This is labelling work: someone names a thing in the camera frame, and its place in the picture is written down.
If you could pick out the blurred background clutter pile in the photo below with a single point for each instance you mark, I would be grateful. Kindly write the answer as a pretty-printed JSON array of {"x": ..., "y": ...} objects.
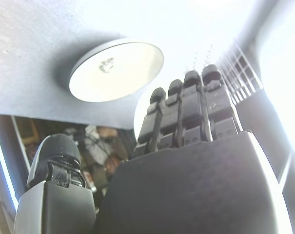
[{"x": 103, "y": 151}]

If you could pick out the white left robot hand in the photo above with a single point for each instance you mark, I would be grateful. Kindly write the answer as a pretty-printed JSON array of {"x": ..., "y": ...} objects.
[{"x": 186, "y": 190}]

